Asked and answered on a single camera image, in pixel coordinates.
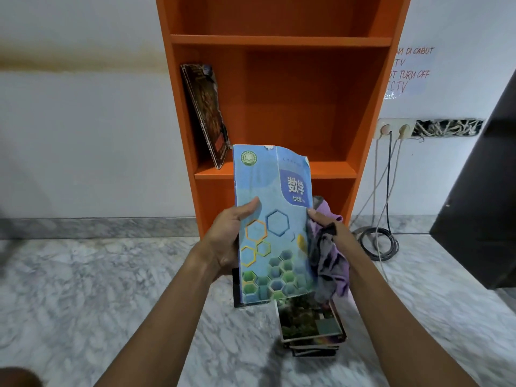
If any person's left hand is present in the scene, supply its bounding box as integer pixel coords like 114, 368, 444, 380
197, 196, 262, 281

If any person's right hand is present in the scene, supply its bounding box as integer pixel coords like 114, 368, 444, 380
307, 208, 366, 278

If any purple cleaning cloth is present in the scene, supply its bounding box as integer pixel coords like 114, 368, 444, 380
305, 196, 350, 305

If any coiled black cable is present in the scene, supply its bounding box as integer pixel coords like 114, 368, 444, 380
354, 132, 400, 262
350, 134, 404, 283

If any dark worn comic magazine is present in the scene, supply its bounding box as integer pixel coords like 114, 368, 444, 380
180, 63, 231, 170

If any black display stand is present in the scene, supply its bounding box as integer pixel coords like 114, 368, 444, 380
232, 268, 271, 309

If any person's left forearm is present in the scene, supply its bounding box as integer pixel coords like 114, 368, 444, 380
95, 245, 220, 387

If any green photo cover book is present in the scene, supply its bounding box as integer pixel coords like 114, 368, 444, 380
275, 293, 344, 344

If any person's right forearm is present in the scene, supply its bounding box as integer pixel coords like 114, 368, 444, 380
346, 257, 478, 387

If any dark brown cabinet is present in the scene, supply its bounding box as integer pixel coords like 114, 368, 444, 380
429, 68, 516, 291

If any orange wooden bookshelf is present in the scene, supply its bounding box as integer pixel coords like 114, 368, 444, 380
155, 0, 413, 239

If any white wall socket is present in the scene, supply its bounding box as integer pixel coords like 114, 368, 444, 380
374, 118, 417, 141

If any person's sandalled left foot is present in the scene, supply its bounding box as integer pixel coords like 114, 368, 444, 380
0, 366, 44, 387

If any white paper wall note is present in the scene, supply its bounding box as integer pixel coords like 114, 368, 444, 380
383, 44, 437, 101

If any blue maths textbook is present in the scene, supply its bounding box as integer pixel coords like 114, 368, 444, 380
232, 144, 319, 306

